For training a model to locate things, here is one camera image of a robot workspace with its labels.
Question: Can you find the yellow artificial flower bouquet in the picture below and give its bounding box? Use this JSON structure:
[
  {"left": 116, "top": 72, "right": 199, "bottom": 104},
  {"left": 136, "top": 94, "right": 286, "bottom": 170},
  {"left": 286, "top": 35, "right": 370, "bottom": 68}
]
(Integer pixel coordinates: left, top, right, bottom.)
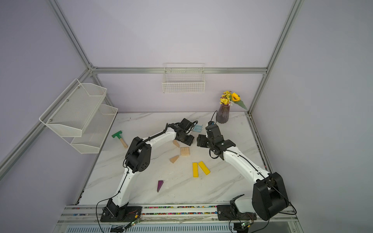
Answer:
[{"left": 220, "top": 91, "right": 248, "bottom": 111}]

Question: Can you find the natural wooden wedge block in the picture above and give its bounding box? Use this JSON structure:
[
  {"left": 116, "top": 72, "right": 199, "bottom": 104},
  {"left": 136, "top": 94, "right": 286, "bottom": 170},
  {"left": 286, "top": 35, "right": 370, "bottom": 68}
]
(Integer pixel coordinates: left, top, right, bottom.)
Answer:
[{"left": 170, "top": 155, "right": 180, "bottom": 164}]

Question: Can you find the white two-tier mesh shelf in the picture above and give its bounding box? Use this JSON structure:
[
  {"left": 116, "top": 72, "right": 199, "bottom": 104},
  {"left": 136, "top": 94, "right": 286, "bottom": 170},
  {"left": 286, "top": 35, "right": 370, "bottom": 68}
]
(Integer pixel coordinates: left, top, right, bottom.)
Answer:
[{"left": 39, "top": 79, "right": 118, "bottom": 154}]

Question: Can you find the natural wooden triangle block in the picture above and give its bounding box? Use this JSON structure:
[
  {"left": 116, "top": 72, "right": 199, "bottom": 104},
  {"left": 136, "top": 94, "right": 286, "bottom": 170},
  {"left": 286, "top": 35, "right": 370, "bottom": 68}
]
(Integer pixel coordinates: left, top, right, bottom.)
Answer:
[{"left": 173, "top": 140, "right": 180, "bottom": 148}]

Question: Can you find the natural wooden square block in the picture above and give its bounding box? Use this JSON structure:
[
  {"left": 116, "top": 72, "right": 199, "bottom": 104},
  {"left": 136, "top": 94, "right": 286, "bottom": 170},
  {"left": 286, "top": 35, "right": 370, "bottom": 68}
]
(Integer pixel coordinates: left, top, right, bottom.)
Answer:
[{"left": 180, "top": 147, "right": 190, "bottom": 156}]

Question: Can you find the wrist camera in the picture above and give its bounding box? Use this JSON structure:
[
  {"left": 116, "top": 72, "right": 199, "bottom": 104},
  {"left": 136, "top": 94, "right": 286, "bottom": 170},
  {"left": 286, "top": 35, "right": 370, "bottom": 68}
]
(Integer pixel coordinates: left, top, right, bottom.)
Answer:
[
  {"left": 178, "top": 118, "right": 198, "bottom": 131},
  {"left": 205, "top": 121, "right": 221, "bottom": 138}
]

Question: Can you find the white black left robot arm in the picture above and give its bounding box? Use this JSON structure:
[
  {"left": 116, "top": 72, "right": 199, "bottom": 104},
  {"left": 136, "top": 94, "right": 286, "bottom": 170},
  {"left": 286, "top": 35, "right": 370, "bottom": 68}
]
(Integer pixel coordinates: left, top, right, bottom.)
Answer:
[{"left": 97, "top": 119, "right": 198, "bottom": 223}]

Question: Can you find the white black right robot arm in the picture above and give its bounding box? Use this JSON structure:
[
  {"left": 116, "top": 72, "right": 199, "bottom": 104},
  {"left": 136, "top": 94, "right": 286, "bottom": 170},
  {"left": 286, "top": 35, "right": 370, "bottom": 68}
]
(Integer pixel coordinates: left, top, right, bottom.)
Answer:
[{"left": 197, "top": 135, "right": 290, "bottom": 221}]

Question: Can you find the purple ribbed glass vase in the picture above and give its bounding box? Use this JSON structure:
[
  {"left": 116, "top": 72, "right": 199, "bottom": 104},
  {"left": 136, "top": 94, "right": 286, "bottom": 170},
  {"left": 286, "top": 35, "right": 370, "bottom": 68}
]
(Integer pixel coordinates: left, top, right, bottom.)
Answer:
[{"left": 216, "top": 104, "right": 230, "bottom": 124}]

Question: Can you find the yellow angled rectangular block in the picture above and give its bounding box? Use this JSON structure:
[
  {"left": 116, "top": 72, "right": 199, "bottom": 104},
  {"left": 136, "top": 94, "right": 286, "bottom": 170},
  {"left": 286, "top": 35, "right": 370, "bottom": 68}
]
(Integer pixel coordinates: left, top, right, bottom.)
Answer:
[{"left": 198, "top": 161, "right": 210, "bottom": 175}]

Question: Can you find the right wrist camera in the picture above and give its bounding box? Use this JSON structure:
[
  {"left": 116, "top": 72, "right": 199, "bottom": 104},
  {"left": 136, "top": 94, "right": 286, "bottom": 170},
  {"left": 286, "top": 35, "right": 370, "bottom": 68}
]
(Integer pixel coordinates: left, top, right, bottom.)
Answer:
[{"left": 205, "top": 121, "right": 221, "bottom": 138}]

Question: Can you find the purple triangle block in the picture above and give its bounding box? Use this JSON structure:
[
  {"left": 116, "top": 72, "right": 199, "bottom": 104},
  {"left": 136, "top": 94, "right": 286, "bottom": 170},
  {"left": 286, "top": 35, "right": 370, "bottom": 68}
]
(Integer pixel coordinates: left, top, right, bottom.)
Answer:
[{"left": 157, "top": 180, "right": 164, "bottom": 192}]

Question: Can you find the green hoe wooden handle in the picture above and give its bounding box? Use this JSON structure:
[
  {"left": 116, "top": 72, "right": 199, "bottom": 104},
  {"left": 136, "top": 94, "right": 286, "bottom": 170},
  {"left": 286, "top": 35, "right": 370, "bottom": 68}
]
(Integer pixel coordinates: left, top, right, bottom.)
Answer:
[{"left": 112, "top": 131, "right": 128, "bottom": 149}]

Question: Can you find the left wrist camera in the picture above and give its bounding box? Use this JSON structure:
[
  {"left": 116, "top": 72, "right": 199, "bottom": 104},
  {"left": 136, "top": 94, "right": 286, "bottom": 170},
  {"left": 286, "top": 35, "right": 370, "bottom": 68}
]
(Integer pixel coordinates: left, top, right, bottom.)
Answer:
[{"left": 178, "top": 118, "right": 198, "bottom": 131}]

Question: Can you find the white wire wall basket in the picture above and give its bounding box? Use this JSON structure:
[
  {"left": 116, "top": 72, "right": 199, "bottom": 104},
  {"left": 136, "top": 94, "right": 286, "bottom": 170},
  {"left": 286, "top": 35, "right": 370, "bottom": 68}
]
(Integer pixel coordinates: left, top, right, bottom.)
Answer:
[{"left": 162, "top": 63, "right": 206, "bottom": 94}]

